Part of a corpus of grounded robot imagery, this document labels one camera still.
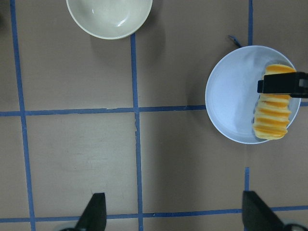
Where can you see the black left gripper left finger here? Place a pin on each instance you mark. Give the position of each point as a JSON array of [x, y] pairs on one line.
[[93, 217]]

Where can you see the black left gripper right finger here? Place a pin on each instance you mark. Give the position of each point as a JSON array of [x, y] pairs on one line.
[[257, 216]]

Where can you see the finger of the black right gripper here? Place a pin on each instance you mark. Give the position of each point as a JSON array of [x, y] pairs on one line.
[[294, 84]]

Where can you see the yellow ridged bread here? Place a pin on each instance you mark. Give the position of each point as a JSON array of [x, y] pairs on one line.
[[271, 116]]

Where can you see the blue plate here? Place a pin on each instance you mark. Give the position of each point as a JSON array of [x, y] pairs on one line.
[[231, 91]]

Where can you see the cream bowl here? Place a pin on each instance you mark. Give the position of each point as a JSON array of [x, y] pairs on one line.
[[109, 19]]

